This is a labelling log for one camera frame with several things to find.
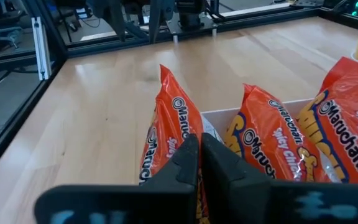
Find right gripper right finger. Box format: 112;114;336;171
201;133;358;224

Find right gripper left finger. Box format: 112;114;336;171
34;133;200;224

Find orange Saucy Noodles pack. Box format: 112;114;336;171
224;83;332;183
138;64;211;224
296;57;358;184

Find black diagonal rig leg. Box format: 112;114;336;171
99;0;127;42
149;0;169;44

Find silver metal bracket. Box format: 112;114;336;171
31;16;53;81

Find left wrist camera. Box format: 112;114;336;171
333;0;358;17

